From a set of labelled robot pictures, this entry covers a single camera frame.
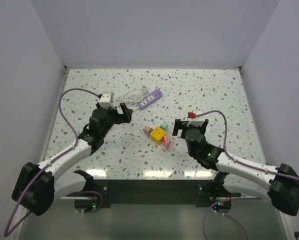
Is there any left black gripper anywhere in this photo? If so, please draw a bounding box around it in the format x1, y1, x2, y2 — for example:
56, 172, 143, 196
100, 103, 132, 137

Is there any green plug adapter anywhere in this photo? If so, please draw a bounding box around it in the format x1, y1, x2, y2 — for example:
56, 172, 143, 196
160, 122, 169, 132

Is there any pink plug adapter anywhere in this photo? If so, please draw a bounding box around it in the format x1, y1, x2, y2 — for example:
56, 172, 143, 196
163, 134, 171, 150

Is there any yellow cube socket adapter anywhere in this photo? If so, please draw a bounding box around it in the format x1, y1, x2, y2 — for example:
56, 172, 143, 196
150, 126, 167, 145

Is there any brown plug adapter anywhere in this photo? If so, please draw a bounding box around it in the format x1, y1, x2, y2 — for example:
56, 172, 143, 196
143, 126, 153, 136

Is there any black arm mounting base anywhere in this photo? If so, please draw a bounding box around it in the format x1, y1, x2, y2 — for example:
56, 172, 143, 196
71, 179, 232, 212

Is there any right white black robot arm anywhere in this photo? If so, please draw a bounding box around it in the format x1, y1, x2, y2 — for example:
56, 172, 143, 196
172, 119, 299, 216

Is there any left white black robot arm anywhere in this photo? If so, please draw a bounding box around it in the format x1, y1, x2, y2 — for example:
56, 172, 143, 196
11, 103, 133, 216

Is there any purple power strip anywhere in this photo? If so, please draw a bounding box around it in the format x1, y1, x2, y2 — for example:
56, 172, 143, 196
137, 88, 163, 111

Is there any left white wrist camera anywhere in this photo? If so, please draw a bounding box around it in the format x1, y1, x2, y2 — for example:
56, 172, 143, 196
98, 92, 115, 109

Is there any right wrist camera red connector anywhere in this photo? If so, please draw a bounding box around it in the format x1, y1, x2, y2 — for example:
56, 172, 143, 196
186, 110, 205, 127

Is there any white power strip cord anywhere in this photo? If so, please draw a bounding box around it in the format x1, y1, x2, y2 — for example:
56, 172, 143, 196
113, 85, 150, 112

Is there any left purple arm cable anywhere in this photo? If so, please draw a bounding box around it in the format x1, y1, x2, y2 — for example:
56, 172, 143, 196
2, 88, 103, 237

